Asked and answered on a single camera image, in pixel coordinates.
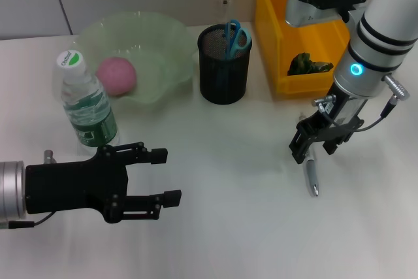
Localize yellow plastic bin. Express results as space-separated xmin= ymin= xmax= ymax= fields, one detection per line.
xmin=253 ymin=0 xmax=369 ymax=97

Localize blue scissors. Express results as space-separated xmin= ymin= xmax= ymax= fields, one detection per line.
xmin=217 ymin=19 xmax=251 ymax=92

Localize clear plastic ruler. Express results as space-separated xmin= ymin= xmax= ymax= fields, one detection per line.
xmin=216 ymin=0 xmax=235 ymax=30

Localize pink peach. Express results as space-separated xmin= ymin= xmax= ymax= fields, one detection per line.
xmin=95 ymin=57 xmax=137 ymax=97

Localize green plastic wrapper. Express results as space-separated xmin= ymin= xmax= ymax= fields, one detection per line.
xmin=287 ymin=52 xmax=335 ymax=76

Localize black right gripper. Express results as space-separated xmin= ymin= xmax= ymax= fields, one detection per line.
xmin=289 ymin=90 xmax=369 ymax=165

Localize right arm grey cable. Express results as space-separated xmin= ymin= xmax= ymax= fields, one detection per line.
xmin=312 ymin=74 xmax=411 ymax=133

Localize grey ballpoint pen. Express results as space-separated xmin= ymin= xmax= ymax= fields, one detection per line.
xmin=298 ymin=112 xmax=321 ymax=198

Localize clear green-label water bottle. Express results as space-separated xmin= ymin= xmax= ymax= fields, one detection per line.
xmin=52 ymin=48 xmax=119 ymax=149

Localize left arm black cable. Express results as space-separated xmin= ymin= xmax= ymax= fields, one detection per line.
xmin=0 ymin=212 xmax=55 ymax=230

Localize translucent green fruit plate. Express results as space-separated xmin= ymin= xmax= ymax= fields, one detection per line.
xmin=74 ymin=10 xmax=196 ymax=107

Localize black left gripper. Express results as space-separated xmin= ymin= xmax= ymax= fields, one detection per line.
xmin=25 ymin=141 xmax=182 ymax=224

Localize black mesh pen holder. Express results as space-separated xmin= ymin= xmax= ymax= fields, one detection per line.
xmin=197 ymin=24 xmax=253 ymax=105

